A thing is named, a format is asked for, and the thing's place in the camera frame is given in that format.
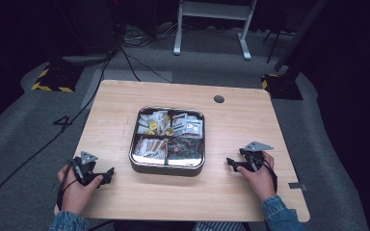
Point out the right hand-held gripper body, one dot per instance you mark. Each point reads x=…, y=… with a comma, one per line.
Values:
x=253, y=157

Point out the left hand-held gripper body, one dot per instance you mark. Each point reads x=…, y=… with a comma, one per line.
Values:
x=88, y=168

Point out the brown compartment box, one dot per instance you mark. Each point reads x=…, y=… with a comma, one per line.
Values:
x=160, y=170

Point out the clear plastic box lid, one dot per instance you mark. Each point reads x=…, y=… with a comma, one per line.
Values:
x=176, y=160

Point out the person's right hand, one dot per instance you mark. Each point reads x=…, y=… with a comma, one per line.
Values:
x=263, y=183

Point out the person's left hand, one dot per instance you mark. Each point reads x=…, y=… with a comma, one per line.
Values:
x=77, y=195

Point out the pile of stick packets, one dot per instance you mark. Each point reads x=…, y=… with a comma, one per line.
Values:
x=151, y=148

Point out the pile of dark packets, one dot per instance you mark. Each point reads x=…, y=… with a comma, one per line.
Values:
x=184, y=149

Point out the grey tape strip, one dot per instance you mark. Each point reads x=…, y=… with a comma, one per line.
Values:
x=297, y=185

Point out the pile of red label packets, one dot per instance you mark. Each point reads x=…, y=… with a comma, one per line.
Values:
x=188, y=126

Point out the person's striped clothing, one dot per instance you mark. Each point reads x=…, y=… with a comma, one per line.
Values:
x=220, y=226

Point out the grey table grommet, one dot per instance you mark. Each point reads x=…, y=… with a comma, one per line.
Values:
x=218, y=99

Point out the pile of white yellow packets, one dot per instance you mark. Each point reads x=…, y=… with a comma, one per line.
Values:
x=154, y=123

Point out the black yellow striped stand base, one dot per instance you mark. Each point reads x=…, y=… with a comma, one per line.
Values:
x=53, y=79

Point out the black slanted stand pole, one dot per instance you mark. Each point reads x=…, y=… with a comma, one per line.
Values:
x=302, y=32

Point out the white metal stand frame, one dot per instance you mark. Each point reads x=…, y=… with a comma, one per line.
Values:
x=212, y=10

